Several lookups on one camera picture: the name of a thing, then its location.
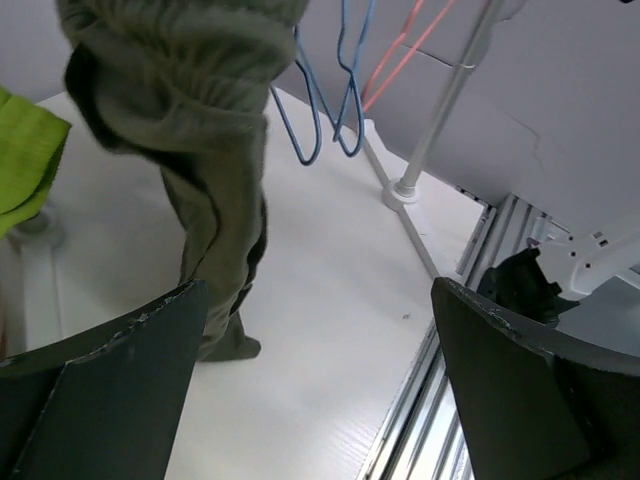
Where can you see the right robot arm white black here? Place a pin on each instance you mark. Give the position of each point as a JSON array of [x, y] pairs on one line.
[[580, 263]]

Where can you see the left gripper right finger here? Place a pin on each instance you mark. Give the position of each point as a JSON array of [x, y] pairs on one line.
[[535, 403]]

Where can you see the white metal clothes rack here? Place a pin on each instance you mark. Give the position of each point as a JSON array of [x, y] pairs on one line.
[[401, 195]]

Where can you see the lime green shorts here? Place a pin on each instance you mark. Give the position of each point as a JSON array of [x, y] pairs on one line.
[[32, 144]]

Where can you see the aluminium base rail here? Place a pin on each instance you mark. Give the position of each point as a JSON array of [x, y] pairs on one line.
[[421, 436]]

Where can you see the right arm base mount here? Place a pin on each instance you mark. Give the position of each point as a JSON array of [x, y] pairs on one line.
[[519, 285]]

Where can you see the olive grey shorts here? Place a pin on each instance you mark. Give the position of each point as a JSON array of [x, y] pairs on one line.
[[185, 84]]

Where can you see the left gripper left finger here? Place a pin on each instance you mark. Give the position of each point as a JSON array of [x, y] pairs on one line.
[[104, 403]]

